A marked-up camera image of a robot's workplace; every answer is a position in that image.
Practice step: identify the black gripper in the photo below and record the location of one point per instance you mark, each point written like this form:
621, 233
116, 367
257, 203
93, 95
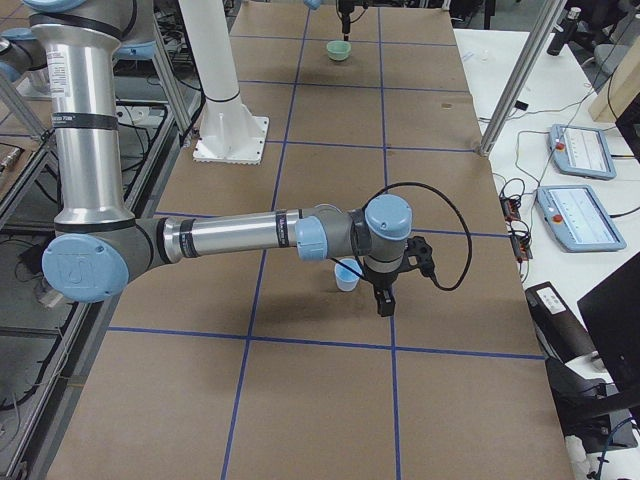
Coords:
379, 280
345, 18

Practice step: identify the pale green ceramic bowl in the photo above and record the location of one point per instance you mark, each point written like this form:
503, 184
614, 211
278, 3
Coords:
338, 50

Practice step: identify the light blue plastic cup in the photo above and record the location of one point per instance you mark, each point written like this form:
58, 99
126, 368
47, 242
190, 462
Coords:
347, 274

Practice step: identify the lower blue teach pendant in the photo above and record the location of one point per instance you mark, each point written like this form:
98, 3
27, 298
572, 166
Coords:
577, 219

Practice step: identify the blue teach pendant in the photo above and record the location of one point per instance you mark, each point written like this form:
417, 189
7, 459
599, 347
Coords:
577, 219
581, 151

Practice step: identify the black computer monitor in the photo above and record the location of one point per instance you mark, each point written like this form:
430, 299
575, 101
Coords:
611, 314

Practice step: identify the upper blue teach pendant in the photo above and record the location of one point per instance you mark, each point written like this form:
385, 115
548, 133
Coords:
581, 151

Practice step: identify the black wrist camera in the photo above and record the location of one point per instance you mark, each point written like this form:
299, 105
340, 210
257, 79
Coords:
418, 255

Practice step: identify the aluminium frame post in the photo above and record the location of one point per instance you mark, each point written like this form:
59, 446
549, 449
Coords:
533, 46

